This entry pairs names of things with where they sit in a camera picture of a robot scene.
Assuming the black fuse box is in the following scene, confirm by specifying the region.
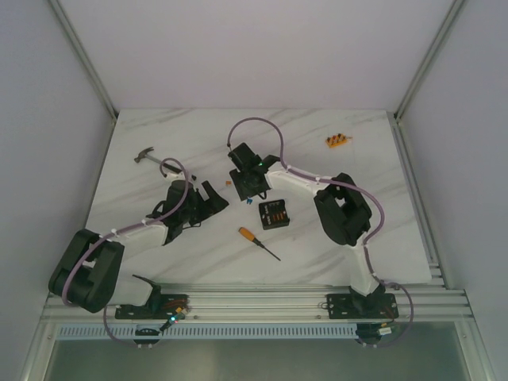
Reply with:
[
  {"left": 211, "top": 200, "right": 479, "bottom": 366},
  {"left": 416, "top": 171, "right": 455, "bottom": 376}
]
[{"left": 258, "top": 199, "right": 291, "bottom": 230}]

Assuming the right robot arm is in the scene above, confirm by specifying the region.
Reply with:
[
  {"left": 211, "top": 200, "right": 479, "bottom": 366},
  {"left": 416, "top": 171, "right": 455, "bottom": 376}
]
[{"left": 228, "top": 143, "right": 385, "bottom": 317}]

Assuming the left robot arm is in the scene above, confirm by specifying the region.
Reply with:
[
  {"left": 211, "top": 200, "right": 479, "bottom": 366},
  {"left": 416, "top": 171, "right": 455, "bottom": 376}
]
[{"left": 48, "top": 180, "right": 229, "bottom": 319}]

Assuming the orange terminal block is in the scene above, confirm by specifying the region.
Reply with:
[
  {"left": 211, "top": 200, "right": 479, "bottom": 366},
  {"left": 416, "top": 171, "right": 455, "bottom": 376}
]
[{"left": 325, "top": 133, "right": 352, "bottom": 148}]

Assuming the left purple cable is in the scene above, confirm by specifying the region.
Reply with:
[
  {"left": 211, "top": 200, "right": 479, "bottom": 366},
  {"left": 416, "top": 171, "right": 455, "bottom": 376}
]
[{"left": 61, "top": 157, "right": 190, "bottom": 350}]

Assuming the purple cable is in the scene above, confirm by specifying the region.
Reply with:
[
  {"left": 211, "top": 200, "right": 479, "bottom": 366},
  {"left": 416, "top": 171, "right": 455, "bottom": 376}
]
[
  {"left": 61, "top": 157, "right": 190, "bottom": 350},
  {"left": 225, "top": 117, "right": 416, "bottom": 350}
]

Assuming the orange handled screwdriver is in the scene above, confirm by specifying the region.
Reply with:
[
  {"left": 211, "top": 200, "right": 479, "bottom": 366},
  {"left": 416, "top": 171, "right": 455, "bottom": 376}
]
[{"left": 238, "top": 227, "right": 281, "bottom": 261}]

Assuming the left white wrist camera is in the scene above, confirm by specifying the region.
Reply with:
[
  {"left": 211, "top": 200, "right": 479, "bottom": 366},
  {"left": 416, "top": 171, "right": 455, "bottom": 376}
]
[{"left": 164, "top": 171, "right": 196, "bottom": 187}]

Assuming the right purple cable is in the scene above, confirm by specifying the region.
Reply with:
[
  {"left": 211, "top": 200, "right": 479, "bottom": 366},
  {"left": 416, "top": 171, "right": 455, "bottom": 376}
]
[{"left": 225, "top": 117, "right": 416, "bottom": 350}]

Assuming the hammer with black handle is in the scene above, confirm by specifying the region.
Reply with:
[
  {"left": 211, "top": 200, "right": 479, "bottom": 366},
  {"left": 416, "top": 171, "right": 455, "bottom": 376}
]
[{"left": 133, "top": 147, "right": 183, "bottom": 178}]

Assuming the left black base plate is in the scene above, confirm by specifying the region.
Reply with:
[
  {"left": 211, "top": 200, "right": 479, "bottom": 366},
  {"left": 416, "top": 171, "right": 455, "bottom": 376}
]
[{"left": 114, "top": 294, "right": 189, "bottom": 320}]

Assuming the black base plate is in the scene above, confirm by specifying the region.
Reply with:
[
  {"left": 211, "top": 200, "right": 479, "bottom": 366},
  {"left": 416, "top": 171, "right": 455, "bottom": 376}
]
[
  {"left": 114, "top": 294, "right": 189, "bottom": 320},
  {"left": 325, "top": 294, "right": 399, "bottom": 320}
]

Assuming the slotted cable duct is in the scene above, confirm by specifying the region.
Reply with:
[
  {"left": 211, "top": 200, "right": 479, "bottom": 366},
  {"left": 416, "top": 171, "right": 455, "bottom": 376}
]
[{"left": 54, "top": 323, "right": 358, "bottom": 341}]

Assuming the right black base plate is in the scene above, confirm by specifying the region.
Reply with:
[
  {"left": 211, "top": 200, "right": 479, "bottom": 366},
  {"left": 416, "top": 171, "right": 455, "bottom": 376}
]
[{"left": 325, "top": 294, "right": 399, "bottom": 320}]

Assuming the left aluminium frame post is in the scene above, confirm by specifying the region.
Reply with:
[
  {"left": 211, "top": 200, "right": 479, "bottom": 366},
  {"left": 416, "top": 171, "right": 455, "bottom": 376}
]
[{"left": 47, "top": 0, "right": 119, "bottom": 122}]

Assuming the aluminium frame post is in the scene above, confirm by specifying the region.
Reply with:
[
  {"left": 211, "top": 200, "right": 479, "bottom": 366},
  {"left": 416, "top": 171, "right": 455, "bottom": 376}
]
[
  {"left": 47, "top": 0, "right": 119, "bottom": 122},
  {"left": 394, "top": 0, "right": 468, "bottom": 122}
]

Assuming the right aluminium frame post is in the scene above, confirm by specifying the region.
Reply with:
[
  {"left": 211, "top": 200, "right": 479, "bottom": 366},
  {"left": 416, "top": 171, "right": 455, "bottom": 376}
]
[{"left": 394, "top": 0, "right": 468, "bottom": 122}]

